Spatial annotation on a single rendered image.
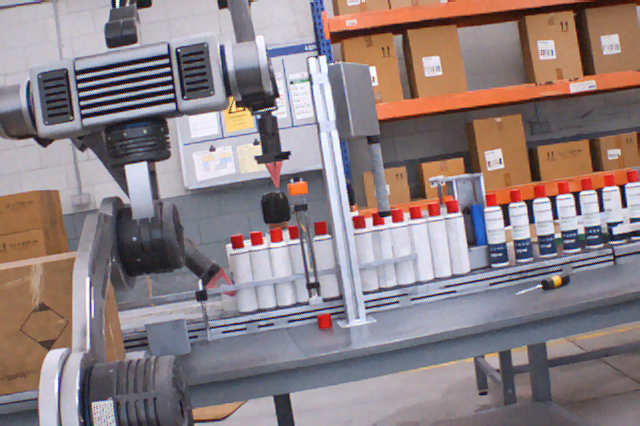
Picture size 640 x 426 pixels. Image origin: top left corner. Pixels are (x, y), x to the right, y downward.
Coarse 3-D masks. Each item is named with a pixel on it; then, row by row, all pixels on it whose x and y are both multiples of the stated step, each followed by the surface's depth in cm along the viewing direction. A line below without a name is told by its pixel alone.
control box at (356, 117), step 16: (336, 64) 212; (352, 64) 217; (336, 80) 213; (352, 80) 216; (368, 80) 225; (336, 96) 213; (352, 96) 215; (368, 96) 223; (336, 112) 214; (352, 112) 213; (368, 112) 222; (336, 128) 214; (352, 128) 213; (368, 128) 221
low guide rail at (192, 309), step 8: (320, 288) 234; (256, 296) 232; (208, 304) 230; (216, 304) 231; (224, 304) 231; (232, 304) 231; (152, 312) 229; (160, 312) 229; (168, 312) 229; (176, 312) 229; (184, 312) 230; (192, 312) 230; (200, 312) 230; (120, 320) 227; (128, 320) 228; (136, 320) 228; (144, 320) 228
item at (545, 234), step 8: (536, 192) 238; (544, 192) 237; (536, 200) 238; (544, 200) 237; (536, 208) 237; (544, 208) 236; (536, 216) 238; (544, 216) 237; (536, 224) 239; (544, 224) 237; (552, 224) 238; (536, 232) 239; (544, 232) 237; (552, 232) 237; (544, 240) 237; (552, 240) 237; (544, 248) 237; (552, 248) 237; (544, 256) 238; (552, 256) 237
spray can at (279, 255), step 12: (276, 228) 230; (276, 240) 227; (276, 252) 226; (288, 252) 228; (276, 264) 227; (288, 264) 228; (276, 276) 227; (276, 288) 228; (288, 288) 227; (288, 300) 227
